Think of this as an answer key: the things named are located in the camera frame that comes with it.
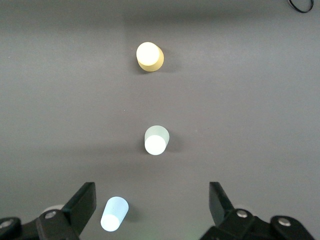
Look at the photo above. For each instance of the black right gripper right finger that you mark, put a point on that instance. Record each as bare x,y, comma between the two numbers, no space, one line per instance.
220,207

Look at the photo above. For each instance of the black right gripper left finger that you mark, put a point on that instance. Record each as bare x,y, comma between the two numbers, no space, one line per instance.
80,207

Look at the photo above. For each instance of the pale green plastic cup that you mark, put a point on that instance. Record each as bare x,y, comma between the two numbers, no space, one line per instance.
155,143

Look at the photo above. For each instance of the yellow plastic cup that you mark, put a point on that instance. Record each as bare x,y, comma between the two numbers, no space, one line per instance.
148,56

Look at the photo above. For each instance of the light blue plastic cup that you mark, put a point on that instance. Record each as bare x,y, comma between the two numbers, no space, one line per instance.
113,212

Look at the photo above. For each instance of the dark grey table mat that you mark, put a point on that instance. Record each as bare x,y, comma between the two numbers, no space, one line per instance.
75,100

